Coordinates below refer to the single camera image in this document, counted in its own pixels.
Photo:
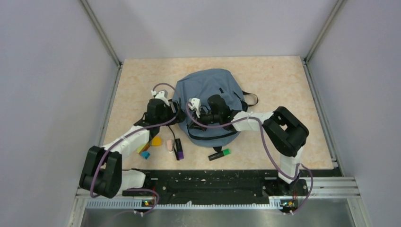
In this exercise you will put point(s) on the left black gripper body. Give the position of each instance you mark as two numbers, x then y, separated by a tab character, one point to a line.
169	114

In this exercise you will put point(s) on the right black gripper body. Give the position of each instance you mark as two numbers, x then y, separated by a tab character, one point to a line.
204	118

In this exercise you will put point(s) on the blue student backpack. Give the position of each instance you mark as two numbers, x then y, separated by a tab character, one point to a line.
204	85

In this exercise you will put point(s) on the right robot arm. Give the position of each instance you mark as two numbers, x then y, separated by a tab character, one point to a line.
283	135

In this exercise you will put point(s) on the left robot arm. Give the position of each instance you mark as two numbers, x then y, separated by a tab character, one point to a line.
102	171

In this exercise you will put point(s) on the yellow sharpener block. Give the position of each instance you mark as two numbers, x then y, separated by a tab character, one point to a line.
156	141

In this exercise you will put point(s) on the pink eraser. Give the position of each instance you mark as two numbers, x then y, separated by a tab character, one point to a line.
169	146

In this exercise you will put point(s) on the green highlighter pen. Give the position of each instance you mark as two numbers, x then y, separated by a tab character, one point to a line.
219	154

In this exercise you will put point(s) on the purple highlighter pen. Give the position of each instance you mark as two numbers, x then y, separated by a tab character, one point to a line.
178	149

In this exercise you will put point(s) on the orange yellow sticky notes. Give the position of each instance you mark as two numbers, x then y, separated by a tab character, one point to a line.
143	148

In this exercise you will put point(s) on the blue small block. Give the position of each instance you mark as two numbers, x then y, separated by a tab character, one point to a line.
145	154

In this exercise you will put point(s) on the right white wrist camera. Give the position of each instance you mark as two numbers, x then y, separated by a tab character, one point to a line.
195	105

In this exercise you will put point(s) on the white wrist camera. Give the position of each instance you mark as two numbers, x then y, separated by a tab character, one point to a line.
162	95
195	105

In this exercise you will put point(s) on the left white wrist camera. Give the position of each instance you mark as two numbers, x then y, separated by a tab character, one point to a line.
162	95

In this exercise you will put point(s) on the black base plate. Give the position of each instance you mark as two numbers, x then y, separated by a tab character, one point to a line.
223	187

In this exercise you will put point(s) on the aluminium frame rail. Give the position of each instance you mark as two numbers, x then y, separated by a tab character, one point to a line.
334	202

